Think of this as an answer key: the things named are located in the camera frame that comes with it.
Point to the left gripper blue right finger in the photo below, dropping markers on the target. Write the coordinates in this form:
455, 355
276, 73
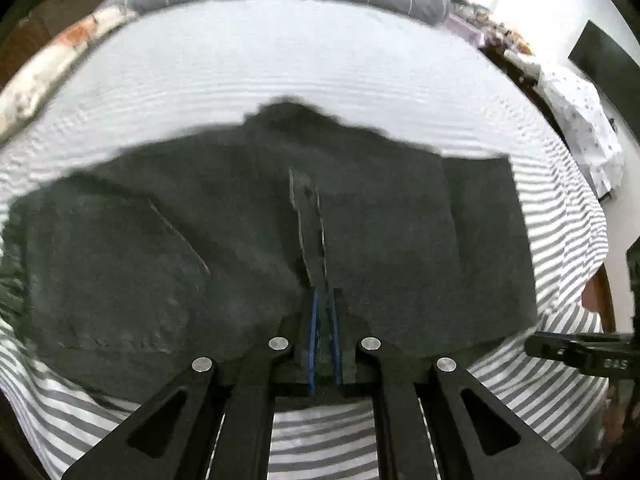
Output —
433, 419

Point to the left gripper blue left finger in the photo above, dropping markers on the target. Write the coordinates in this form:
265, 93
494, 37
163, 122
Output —
213, 420

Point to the dark grey denim pants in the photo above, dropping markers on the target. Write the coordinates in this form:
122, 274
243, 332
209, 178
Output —
121, 273

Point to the white dotted cloth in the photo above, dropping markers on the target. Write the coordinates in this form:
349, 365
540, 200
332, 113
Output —
576, 106

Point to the grey white striped bed sheet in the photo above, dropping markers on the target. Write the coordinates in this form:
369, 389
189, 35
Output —
217, 60

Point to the floral white orange pillow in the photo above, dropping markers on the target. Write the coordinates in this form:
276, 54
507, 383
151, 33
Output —
32, 85

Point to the dark wooden headboard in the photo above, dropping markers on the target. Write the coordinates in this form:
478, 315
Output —
45, 5

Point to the black wall television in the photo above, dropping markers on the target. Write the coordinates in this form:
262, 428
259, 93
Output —
612, 70

